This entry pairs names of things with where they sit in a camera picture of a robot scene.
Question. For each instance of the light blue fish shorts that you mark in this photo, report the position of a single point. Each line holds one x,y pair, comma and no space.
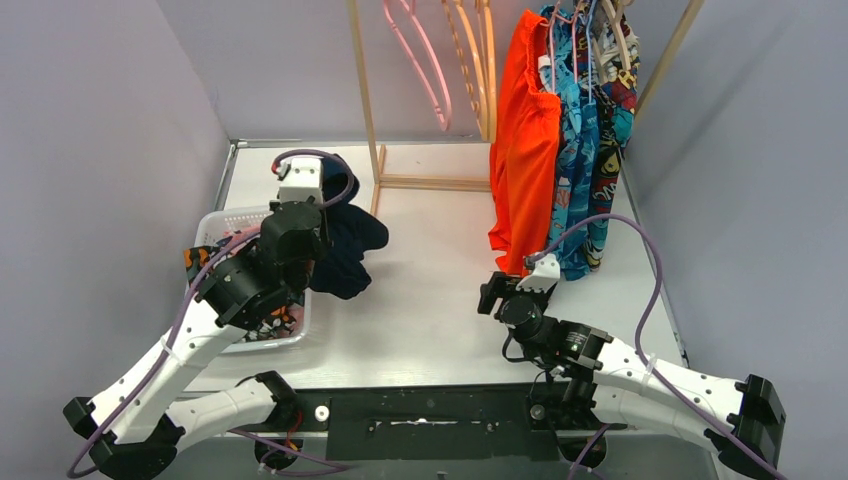
579,133

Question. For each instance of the light wooden hanger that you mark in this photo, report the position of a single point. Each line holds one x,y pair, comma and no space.
614,11

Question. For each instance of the aluminium rail frame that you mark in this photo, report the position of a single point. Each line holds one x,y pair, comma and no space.
266,268

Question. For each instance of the orange wooden hanger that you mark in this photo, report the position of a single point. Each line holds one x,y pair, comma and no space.
490,66
471,62

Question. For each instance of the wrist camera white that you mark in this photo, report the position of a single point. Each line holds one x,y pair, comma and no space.
300,179
543,273

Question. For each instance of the dark blue leaf shorts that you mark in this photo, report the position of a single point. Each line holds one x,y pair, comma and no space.
599,200

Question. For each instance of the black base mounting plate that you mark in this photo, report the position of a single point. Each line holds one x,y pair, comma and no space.
476,422

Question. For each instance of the orange camouflage shorts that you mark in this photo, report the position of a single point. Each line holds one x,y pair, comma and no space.
284,322

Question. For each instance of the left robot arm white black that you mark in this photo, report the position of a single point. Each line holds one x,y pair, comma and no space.
136,427

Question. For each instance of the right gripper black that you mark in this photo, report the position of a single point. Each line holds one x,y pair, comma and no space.
500,285

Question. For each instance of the navy blue shorts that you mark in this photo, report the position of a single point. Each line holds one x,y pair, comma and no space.
352,232

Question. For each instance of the comic print shorts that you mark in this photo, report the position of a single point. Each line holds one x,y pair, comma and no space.
622,89

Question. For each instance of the bright orange shorts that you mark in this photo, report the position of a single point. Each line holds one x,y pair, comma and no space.
522,158

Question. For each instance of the blue plastic hanger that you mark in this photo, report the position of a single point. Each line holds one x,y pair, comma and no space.
588,18

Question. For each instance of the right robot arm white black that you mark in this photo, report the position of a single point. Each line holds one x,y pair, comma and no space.
611,382

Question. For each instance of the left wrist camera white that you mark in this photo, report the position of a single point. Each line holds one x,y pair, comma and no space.
300,179

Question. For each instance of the white plastic perforated basket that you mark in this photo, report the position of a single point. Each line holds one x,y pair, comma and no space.
228,223

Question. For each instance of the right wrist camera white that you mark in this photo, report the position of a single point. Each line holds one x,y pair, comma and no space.
543,273

